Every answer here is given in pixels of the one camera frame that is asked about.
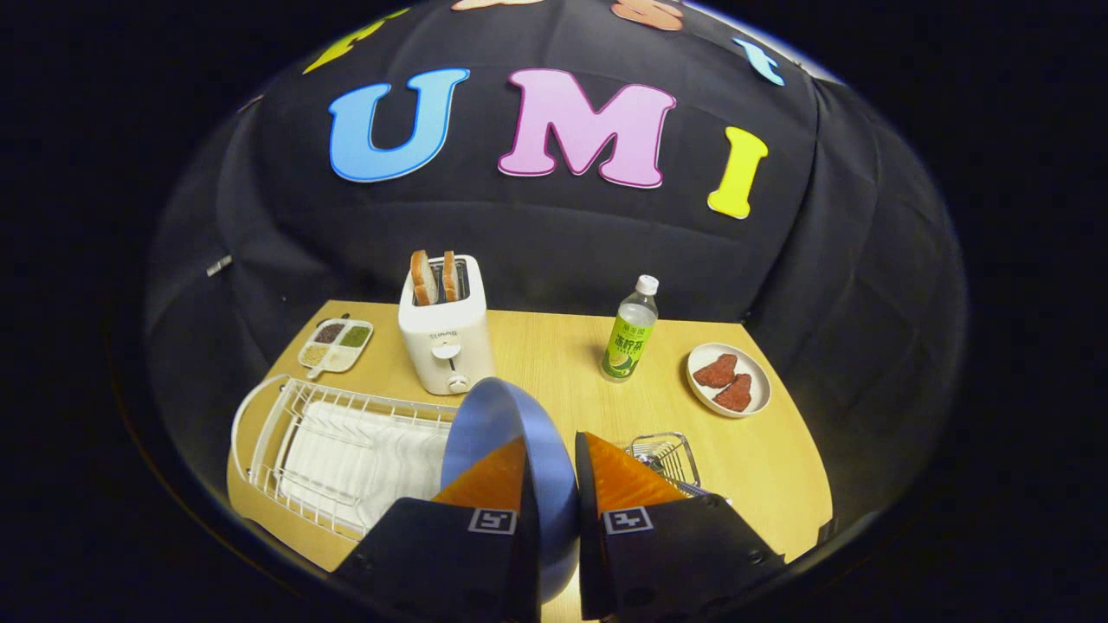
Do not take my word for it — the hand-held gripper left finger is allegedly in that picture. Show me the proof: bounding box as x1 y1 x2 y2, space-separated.
333 435 542 623

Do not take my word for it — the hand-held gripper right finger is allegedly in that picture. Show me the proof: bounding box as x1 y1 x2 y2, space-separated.
574 431 787 622

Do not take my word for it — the metal wire basket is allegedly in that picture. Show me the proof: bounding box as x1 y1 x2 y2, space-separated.
625 432 704 500

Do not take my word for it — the blue plate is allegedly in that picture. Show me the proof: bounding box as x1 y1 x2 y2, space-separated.
440 376 581 604

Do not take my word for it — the white wire dish rack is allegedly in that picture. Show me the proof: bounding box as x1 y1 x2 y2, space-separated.
229 374 460 543

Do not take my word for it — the small white dish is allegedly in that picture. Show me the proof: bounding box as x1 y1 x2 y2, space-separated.
686 343 772 419

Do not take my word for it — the green label drink bottle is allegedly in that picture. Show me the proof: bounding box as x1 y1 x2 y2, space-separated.
602 275 660 383

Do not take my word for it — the red meat piece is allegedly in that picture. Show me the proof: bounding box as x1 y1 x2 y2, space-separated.
713 374 753 413
692 353 738 389

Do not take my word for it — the white toaster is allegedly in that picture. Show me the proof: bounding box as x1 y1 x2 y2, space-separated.
398 254 496 396

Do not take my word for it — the white divided seasoning tray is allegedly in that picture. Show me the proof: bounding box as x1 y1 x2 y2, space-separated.
298 317 375 380

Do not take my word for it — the black backdrop cloth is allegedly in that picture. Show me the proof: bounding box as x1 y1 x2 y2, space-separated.
143 0 968 555

